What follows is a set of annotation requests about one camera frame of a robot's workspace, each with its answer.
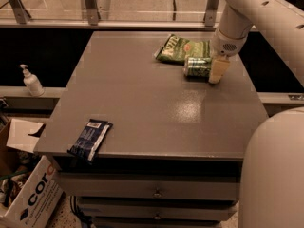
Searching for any white pump bottle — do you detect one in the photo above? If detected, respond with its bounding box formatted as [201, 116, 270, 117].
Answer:
[20, 65, 45, 97]

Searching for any top drawer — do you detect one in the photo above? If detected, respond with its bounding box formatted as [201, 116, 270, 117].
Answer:
[55, 173, 239, 201]

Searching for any blue snack packet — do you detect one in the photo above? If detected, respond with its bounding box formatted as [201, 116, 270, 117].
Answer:
[67, 119, 113, 163]

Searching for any green chip bag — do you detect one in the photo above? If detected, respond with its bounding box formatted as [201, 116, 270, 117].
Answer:
[154, 34, 211, 65]

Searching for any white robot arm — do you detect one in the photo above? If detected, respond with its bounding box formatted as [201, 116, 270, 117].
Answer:
[209, 0, 304, 228]

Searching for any metal railing frame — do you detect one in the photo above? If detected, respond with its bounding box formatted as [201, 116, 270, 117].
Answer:
[0, 0, 225, 30]

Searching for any green soda can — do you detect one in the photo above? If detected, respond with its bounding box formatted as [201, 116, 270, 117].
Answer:
[183, 57, 211, 77]

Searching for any white cardboard box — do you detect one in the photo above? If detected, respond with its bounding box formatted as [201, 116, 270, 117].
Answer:
[0, 119, 63, 228]

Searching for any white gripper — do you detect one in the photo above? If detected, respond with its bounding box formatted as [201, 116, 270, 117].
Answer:
[208, 28, 247, 84]

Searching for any drawer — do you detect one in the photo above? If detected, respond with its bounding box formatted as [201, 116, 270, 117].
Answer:
[55, 173, 239, 201]
[78, 199, 237, 221]

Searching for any middle drawer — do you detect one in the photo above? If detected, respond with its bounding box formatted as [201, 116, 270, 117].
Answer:
[78, 199, 237, 221]

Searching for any black cable under cabinet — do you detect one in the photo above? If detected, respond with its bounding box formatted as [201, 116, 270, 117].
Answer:
[69, 195, 93, 228]

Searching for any grey drawer cabinet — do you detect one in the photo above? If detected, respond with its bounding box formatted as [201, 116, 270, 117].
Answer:
[36, 31, 267, 228]

